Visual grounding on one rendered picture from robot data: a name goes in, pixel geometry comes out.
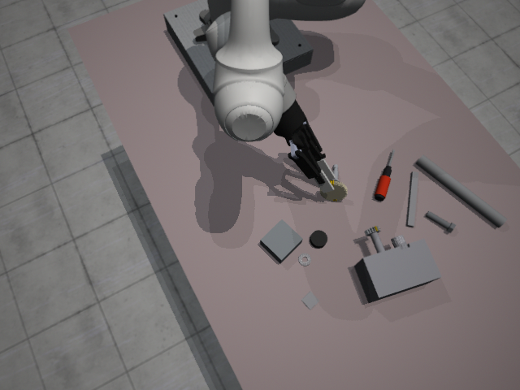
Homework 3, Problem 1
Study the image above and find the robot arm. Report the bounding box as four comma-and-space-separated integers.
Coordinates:
193, 0, 366, 142

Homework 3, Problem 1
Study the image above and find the grey metal bolt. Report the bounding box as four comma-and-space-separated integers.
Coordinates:
427, 211, 456, 233

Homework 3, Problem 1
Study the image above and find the grey flat bar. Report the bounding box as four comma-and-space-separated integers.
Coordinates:
406, 171, 418, 228

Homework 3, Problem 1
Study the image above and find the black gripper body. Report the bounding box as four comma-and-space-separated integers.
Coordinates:
274, 99, 305, 149

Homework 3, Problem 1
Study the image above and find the long grey metal bar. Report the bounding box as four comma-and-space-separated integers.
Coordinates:
415, 155, 507, 228

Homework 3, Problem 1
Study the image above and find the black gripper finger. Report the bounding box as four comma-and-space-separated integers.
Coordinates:
288, 132, 334, 193
300, 116, 335, 180

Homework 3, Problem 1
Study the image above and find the red-handled screwdriver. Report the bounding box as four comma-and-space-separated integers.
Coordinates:
375, 149, 395, 201

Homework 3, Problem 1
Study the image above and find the grey camshaft with cream gear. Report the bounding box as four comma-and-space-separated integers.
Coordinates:
320, 164, 348, 201

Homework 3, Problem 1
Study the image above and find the black cylinder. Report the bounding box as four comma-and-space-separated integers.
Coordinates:
310, 230, 327, 249

